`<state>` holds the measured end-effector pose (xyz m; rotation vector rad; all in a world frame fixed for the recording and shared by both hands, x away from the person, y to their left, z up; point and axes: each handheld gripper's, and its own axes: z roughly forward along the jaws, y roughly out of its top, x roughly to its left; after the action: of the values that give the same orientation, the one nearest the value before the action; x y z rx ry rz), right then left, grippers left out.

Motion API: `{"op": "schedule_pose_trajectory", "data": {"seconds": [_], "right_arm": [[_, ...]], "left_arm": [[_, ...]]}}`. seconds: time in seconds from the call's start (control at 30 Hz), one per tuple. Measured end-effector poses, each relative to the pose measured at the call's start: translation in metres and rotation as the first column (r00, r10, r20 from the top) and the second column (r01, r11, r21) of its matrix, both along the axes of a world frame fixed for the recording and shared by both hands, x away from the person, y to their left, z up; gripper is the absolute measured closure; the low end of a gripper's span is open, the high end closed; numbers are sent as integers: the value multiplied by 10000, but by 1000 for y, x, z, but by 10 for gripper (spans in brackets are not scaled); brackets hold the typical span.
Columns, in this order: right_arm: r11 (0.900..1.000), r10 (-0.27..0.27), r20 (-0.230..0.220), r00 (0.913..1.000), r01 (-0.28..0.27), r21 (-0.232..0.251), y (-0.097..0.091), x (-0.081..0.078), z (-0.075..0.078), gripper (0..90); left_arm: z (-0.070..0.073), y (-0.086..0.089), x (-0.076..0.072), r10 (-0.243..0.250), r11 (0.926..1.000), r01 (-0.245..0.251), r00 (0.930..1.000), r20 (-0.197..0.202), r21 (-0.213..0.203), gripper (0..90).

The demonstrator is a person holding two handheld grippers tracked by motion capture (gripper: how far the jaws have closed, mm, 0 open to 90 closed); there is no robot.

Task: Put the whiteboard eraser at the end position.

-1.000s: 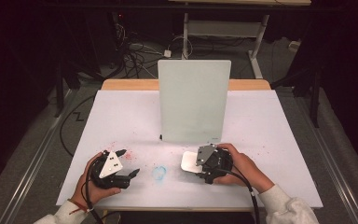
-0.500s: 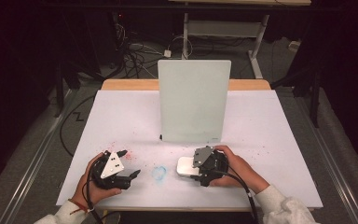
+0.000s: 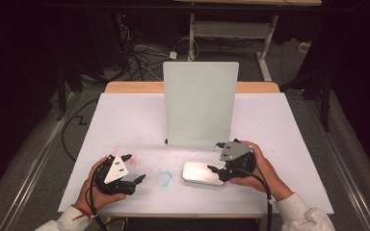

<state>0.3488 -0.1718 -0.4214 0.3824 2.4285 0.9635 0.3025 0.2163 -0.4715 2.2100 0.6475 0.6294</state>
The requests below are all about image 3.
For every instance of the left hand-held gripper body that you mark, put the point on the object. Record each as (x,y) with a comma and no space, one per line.
(115,170)

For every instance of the white metal desk frame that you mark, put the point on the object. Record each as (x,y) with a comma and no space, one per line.
(231,29)

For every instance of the person's right hand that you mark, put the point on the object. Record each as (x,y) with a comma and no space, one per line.
(266,173)

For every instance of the white board eraser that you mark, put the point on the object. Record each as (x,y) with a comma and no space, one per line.
(199,173)

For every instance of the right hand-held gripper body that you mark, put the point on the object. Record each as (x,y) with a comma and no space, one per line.
(236,152)

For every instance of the person's left hand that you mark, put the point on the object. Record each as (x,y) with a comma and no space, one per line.
(90,199)

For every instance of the white glass whiteboard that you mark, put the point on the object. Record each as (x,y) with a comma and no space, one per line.
(199,102)

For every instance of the wooden table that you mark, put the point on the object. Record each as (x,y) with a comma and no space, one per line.
(135,87)

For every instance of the white table mat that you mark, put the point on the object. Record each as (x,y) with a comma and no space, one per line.
(125,128)

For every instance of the metal floor rail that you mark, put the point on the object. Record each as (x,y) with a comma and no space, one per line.
(35,166)
(343,166)

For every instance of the white floor socket box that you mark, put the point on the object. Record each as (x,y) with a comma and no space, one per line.
(304,47)

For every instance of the white power adapter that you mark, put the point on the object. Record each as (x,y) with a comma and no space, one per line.
(173,55)

